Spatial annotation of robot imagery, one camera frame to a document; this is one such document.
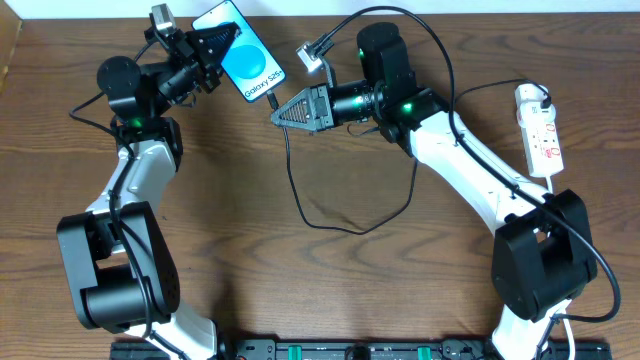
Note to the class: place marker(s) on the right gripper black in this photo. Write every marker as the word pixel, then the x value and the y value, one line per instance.
pixel 321 107

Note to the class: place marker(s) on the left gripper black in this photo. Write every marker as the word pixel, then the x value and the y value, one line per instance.
pixel 198 55

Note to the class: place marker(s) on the blue Galaxy smartphone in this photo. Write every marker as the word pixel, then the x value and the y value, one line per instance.
pixel 248 63

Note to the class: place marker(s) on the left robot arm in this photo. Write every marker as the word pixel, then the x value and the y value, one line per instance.
pixel 119 269

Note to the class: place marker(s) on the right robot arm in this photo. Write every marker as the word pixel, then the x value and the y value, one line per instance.
pixel 543 254

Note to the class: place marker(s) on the white power strip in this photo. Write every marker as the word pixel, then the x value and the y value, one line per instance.
pixel 536 117

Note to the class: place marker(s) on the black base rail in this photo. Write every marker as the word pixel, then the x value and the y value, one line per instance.
pixel 263 349

